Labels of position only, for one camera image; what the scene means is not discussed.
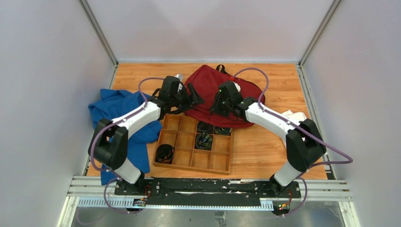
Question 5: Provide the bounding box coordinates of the red backpack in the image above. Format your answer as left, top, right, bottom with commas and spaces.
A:
184, 65, 262, 129

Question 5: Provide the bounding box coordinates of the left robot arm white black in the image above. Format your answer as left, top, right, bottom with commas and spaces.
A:
88, 76, 205, 195

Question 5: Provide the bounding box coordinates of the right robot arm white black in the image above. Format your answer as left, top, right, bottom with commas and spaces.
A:
210, 81, 326, 198

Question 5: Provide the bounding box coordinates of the wooden compartment tray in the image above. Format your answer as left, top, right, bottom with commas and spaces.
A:
153, 115, 234, 175

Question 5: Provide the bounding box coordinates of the blue cloth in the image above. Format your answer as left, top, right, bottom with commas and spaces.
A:
88, 88, 161, 184

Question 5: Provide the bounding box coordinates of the white paper towel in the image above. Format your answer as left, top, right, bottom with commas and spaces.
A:
281, 110, 307, 122

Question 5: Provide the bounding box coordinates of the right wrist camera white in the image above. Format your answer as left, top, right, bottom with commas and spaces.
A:
231, 81, 241, 93

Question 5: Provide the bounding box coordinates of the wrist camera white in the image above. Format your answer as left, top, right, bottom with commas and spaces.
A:
231, 81, 241, 93
175, 74, 183, 92

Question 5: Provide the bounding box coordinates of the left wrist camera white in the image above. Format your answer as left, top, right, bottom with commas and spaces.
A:
175, 74, 183, 92

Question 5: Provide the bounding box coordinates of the coiled cable tray middle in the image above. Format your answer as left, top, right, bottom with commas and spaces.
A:
194, 132, 213, 150

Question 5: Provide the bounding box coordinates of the coiled black cable front left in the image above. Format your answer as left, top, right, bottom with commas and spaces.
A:
155, 144, 175, 165

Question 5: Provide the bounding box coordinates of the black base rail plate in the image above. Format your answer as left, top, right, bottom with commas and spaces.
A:
114, 178, 301, 207

